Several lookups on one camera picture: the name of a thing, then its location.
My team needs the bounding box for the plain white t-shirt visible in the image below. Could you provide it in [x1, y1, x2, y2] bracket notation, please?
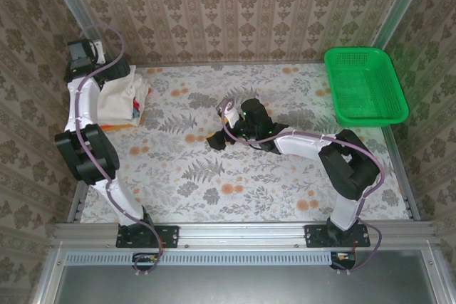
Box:
[96, 65, 152, 122]

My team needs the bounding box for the green plastic basket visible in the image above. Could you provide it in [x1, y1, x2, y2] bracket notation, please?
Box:
[323, 46, 410, 129]

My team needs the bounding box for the folded orange t-shirt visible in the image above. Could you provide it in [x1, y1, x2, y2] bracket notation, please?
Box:
[99, 118, 145, 133]

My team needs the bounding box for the floral tablecloth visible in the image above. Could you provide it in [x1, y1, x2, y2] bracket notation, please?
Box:
[80, 63, 410, 223]

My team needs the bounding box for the grey metal front panel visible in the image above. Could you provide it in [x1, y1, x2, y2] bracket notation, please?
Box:
[31, 243, 453, 304]

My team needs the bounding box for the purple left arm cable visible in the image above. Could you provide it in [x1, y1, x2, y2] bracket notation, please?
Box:
[75, 24, 165, 276]

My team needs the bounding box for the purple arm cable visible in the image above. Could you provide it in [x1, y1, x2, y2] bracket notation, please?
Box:
[75, 24, 165, 276]
[217, 98, 385, 276]

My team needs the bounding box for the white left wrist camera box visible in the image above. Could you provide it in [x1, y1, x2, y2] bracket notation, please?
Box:
[91, 40, 106, 63]

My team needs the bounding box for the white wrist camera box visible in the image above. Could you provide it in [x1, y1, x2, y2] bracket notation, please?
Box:
[91, 40, 106, 63]
[216, 103, 243, 129]

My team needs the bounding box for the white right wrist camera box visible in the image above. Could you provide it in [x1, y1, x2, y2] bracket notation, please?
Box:
[216, 103, 243, 129]

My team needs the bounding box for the aluminium corner post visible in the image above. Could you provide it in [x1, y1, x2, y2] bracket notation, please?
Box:
[363, 0, 434, 68]
[41, 0, 118, 72]

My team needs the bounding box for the aluminium front rail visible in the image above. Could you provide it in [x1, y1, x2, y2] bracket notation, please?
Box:
[52, 221, 441, 248]

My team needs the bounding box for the grey slotted cable duct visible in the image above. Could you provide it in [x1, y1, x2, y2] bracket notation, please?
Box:
[66, 251, 332, 266]

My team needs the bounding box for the black cable port with wires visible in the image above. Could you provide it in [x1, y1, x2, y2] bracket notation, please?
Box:
[132, 252, 162, 271]
[330, 251, 357, 270]

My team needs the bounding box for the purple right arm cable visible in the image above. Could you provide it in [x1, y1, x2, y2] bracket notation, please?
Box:
[217, 98, 385, 276]

